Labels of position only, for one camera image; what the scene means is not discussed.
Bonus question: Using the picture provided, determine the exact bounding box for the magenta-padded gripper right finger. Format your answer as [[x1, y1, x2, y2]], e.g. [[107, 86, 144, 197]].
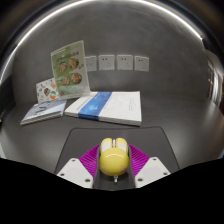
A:
[[116, 144, 172, 191]]

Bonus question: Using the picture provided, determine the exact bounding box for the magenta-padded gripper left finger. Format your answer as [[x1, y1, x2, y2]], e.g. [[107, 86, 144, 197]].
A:
[[56, 144, 116, 191]]

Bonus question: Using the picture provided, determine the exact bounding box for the yellow computer mouse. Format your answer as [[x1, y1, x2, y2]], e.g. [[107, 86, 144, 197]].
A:
[[98, 137, 131, 183]]

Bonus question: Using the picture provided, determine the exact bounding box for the black mouse pad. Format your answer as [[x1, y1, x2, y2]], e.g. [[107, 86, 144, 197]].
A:
[[54, 126, 181, 175]]

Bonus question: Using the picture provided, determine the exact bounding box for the grey striped-cover book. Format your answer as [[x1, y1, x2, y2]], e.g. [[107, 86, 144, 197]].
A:
[[19, 98, 68, 127]]

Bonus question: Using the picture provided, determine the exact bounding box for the white book with blue stripe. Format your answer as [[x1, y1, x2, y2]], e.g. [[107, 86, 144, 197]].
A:
[[64, 90, 143, 127]]

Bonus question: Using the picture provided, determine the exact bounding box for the white sticker card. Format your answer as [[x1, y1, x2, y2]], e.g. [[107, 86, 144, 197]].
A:
[[35, 77, 61, 104]]

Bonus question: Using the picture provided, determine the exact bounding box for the green food poster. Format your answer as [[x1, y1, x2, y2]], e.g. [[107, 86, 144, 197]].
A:
[[50, 40, 92, 100]]

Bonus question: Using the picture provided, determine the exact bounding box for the white wall socket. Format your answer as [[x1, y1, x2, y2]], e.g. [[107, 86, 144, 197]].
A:
[[116, 54, 134, 71], [98, 54, 116, 71], [85, 55, 98, 72], [134, 55, 150, 72]]

